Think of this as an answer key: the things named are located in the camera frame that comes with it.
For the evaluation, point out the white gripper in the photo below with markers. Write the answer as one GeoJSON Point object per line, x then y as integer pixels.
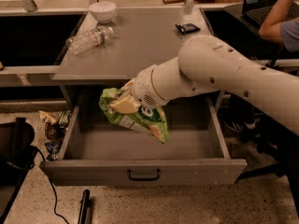
{"type": "Point", "coordinates": [144, 89]}

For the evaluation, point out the green rice chip bag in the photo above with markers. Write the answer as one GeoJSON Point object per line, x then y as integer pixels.
{"type": "Point", "coordinates": [149, 121]}

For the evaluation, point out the person's forearm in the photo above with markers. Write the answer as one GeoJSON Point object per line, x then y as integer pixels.
{"type": "Point", "coordinates": [270, 29]}

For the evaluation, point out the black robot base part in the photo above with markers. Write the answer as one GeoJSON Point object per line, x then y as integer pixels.
{"type": "Point", "coordinates": [16, 159]}

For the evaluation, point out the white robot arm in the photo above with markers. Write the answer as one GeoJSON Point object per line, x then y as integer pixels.
{"type": "Point", "coordinates": [205, 64]}

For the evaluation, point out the grey cabinet with top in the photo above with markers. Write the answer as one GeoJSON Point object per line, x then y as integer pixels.
{"type": "Point", "coordinates": [143, 36]}

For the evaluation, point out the open grey top drawer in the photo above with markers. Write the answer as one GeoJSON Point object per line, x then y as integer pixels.
{"type": "Point", "coordinates": [96, 152]}

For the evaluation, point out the clear plastic water bottle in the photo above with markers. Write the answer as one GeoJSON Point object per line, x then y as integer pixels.
{"type": "Point", "coordinates": [89, 39]}

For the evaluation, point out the pile of snack packets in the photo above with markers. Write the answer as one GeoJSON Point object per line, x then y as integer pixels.
{"type": "Point", "coordinates": [55, 130]}

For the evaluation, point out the white ceramic bowl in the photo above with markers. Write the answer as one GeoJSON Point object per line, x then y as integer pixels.
{"type": "Point", "coordinates": [104, 12]}

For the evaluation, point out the small black snack packet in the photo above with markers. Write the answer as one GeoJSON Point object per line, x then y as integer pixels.
{"type": "Point", "coordinates": [187, 28]}

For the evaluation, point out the black bar on floor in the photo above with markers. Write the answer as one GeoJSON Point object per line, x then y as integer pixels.
{"type": "Point", "coordinates": [84, 212]}

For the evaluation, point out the black sneaker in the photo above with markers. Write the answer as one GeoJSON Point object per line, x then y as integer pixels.
{"type": "Point", "coordinates": [239, 126]}

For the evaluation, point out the black laptop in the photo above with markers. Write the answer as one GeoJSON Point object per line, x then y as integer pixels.
{"type": "Point", "coordinates": [256, 11]}

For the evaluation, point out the black drawer handle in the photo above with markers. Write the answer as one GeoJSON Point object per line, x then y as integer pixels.
{"type": "Point", "coordinates": [150, 176]}

